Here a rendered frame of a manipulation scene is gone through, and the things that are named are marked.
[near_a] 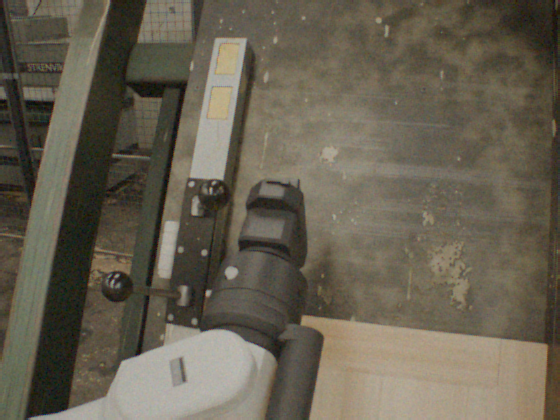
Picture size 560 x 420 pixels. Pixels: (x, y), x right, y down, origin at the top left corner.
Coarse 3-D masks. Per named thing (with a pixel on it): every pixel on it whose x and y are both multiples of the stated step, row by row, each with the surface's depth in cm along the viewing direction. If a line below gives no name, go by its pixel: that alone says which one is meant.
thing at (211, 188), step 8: (208, 184) 56; (216, 184) 56; (224, 184) 57; (200, 192) 57; (208, 192) 56; (216, 192) 56; (224, 192) 56; (192, 200) 67; (200, 200) 57; (208, 200) 56; (216, 200) 56; (224, 200) 57; (192, 208) 67; (200, 208) 66; (208, 208) 57; (216, 208) 57; (200, 216) 67
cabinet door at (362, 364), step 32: (320, 320) 65; (352, 352) 63; (384, 352) 62; (416, 352) 61; (448, 352) 61; (480, 352) 60; (512, 352) 59; (544, 352) 58; (320, 384) 63; (352, 384) 62; (384, 384) 62; (416, 384) 61; (448, 384) 60; (480, 384) 59; (512, 384) 58; (544, 384) 58; (320, 416) 62; (352, 416) 62; (384, 416) 61; (416, 416) 60; (448, 416) 59; (480, 416) 59; (512, 416) 58
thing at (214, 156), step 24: (216, 48) 73; (240, 48) 72; (240, 72) 72; (240, 96) 72; (216, 120) 71; (240, 120) 74; (216, 144) 70; (192, 168) 70; (216, 168) 69; (216, 240) 68; (216, 264) 69; (168, 336) 66
